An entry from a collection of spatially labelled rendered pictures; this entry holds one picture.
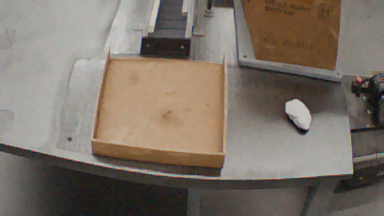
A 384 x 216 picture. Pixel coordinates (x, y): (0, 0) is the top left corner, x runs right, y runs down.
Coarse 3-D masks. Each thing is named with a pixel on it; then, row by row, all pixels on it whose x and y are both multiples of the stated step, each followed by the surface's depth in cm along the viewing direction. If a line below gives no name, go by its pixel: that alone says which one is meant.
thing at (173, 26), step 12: (168, 0) 173; (180, 0) 173; (168, 12) 168; (180, 12) 168; (156, 24) 164; (168, 24) 164; (180, 24) 164; (156, 36) 160; (168, 36) 160; (180, 36) 161
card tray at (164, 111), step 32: (128, 64) 160; (160, 64) 160; (192, 64) 161; (224, 64) 157; (128, 96) 152; (160, 96) 153; (192, 96) 154; (224, 96) 150; (96, 128) 144; (128, 128) 146; (160, 128) 146; (192, 128) 147; (224, 128) 143; (160, 160) 139; (192, 160) 139
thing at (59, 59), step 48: (0, 0) 189; (48, 0) 185; (96, 0) 183; (144, 0) 182; (0, 48) 166; (48, 48) 165; (96, 48) 165; (192, 48) 166; (0, 96) 150; (48, 96) 151; (96, 96) 152; (240, 96) 155; (288, 96) 157; (336, 96) 159; (0, 144) 137; (48, 144) 139; (240, 144) 145; (288, 144) 146; (336, 144) 146
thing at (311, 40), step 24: (264, 0) 149; (288, 0) 148; (312, 0) 147; (336, 0) 146; (264, 24) 154; (288, 24) 154; (312, 24) 153; (336, 24) 152; (264, 48) 159; (288, 48) 159; (312, 48) 158; (336, 48) 158
